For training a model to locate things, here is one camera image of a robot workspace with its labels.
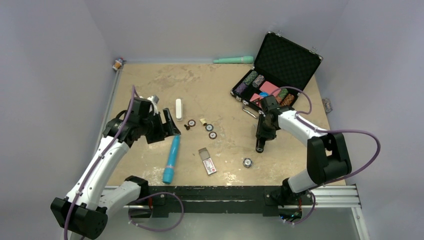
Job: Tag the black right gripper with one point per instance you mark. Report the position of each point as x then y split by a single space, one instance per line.
273 134

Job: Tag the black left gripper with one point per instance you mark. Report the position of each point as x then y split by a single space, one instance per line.
160 135

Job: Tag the white stapler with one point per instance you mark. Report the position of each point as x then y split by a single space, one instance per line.
178 109

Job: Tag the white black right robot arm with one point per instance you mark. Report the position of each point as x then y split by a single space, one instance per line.
327 156

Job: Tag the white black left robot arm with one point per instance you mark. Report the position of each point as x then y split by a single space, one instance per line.
84 211

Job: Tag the staples cardboard box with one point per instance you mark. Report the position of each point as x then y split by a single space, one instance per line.
207 161

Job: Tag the pink card deck lower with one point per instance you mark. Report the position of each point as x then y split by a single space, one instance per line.
255 98

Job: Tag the pink card deck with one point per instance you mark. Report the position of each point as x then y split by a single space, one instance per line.
255 98
269 88

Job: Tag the brown poker chip upper left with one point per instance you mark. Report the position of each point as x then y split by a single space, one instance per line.
191 123

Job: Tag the pink card deck upper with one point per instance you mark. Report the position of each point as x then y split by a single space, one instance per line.
269 88

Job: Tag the small beige block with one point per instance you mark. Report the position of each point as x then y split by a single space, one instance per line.
203 121

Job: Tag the blue cylindrical tool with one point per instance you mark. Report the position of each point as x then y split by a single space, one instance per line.
169 170

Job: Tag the teal poker chip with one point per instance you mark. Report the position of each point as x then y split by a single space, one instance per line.
209 127

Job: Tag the black poker chip case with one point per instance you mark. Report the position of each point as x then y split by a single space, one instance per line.
281 62

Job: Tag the small patterned object right edge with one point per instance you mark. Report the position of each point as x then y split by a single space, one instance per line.
327 105

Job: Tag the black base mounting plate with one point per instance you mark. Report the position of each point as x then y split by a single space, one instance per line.
264 200

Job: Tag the mint green microphone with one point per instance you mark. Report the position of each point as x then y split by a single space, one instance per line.
235 60

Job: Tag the small colourful toy figure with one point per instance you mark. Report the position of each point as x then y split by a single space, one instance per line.
119 63

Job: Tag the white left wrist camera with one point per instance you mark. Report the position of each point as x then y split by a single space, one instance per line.
153 101

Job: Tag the aluminium frame rail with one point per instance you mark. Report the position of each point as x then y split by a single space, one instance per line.
322 196

